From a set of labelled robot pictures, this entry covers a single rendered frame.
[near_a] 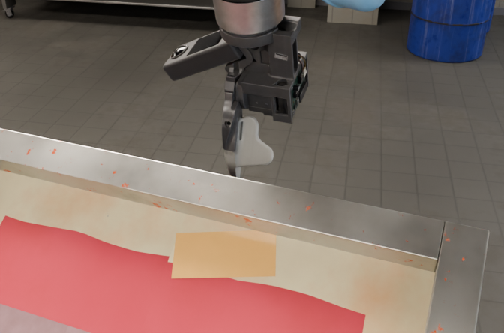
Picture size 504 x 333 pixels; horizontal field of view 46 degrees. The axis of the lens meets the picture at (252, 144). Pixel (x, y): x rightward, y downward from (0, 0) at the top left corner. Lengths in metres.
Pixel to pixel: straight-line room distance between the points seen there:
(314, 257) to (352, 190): 2.83
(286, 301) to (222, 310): 0.06
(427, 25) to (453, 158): 1.73
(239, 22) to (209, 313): 0.29
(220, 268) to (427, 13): 4.76
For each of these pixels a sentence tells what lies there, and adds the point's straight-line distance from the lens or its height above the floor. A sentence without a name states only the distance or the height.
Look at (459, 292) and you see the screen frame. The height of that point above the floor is 1.53.
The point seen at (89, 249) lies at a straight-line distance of 0.66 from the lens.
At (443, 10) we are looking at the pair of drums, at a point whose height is 0.45.
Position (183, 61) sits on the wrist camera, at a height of 1.62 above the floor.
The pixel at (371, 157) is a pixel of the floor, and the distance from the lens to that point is 3.75.
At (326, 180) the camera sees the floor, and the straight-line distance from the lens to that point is 3.48.
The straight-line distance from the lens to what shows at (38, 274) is 0.67.
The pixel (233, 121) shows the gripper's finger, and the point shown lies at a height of 1.57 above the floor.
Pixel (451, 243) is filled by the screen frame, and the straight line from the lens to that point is 0.56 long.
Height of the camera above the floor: 1.88
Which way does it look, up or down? 29 degrees down
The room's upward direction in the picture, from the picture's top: straight up
